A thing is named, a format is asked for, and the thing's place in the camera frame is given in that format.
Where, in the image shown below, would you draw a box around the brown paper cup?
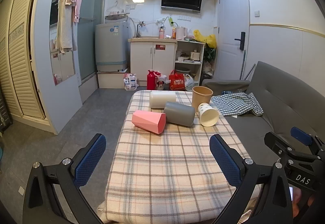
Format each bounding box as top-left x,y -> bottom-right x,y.
192,86 -> 213,112

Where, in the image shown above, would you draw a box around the red thermos flask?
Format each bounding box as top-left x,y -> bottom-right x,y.
147,70 -> 156,90

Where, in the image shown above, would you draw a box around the plaid blanket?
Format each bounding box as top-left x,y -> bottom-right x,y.
98,90 -> 254,223

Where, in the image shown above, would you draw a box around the white printed paper cup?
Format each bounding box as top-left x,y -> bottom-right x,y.
197,103 -> 219,127

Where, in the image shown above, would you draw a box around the blue checkered cloth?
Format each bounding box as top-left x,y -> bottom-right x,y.
211,92 -> 264,116

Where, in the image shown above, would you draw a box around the cartoon print bag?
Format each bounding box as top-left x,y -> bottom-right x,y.
155,71 -> 167,90

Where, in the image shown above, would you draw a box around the metal faucet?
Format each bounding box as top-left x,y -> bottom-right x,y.
136,20 -> 146,38

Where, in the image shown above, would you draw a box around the white electric kettle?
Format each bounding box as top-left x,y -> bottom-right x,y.
176,26 -> 188,40

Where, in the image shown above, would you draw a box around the yellow plastic bag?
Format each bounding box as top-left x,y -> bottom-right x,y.
194,30 -> 217,48

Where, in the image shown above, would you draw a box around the wire clothes hanger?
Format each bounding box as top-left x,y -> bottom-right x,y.
105,1 -> 127,15

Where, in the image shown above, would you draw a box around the grey plastic cup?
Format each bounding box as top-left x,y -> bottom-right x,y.
163,101 -> 196,127

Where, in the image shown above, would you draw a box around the beige hanging towel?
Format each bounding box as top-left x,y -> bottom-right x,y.
56,0 -> 78,53

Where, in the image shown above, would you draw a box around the louvered wardrobe doors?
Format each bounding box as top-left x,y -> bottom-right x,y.
0,0 -> 47,119

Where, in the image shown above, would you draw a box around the white printed refill pack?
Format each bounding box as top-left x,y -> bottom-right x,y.
123,73 -> 139,91

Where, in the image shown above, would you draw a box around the green plant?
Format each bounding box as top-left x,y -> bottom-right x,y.
203,44 -> 217,63

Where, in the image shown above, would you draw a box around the person's right hand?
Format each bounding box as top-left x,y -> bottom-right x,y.
292,187 -> 308,217

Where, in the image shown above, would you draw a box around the cream plastic cup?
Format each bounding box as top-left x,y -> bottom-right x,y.
149,91 -> 177,108

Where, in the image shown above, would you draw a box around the white sink cabinet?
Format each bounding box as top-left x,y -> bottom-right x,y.
128,38 -> 177,78

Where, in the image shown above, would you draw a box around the red gift bag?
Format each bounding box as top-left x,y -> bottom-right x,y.
169,70 -> 186,91

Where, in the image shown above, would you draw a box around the grey washing machine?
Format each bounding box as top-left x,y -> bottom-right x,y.
95,16 -> 129,72

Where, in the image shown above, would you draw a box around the white washer platform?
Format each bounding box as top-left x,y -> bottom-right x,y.
97,68 -> 131,89

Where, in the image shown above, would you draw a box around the white door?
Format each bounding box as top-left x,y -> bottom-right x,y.
214,0 -> 250,81

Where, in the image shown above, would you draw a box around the black door lock handle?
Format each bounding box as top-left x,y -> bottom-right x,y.
235,32 -> 246,50

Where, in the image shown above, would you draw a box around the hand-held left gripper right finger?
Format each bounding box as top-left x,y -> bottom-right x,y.
209,134 -> 295,224

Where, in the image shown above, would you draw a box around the white plastic bag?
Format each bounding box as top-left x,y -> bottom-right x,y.
184,74 -> 195,92

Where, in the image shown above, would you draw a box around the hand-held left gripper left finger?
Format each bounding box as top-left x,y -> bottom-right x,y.
23,133 -> 107,224

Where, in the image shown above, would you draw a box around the grey sofa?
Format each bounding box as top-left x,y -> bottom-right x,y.
202,61 -> 325,164

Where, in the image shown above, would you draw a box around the white open shelf unit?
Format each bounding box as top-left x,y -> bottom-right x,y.
174,41 -> 206,87

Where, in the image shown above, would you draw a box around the pink faceted cup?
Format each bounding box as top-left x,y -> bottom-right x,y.
132,110 -> 166,135

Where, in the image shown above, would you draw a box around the pink hanging garment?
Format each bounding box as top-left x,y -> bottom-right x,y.
65,0 -> 83,24

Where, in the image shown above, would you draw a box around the wall mirror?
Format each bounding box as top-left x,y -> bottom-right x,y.
49,0 -> 77,86

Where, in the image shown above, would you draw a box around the frosted glass door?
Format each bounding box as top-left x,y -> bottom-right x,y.
77,0 -> 107,86

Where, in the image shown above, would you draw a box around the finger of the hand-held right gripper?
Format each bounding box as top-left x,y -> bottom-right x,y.
264,131 -> 299,162
291,127 -> 325,162

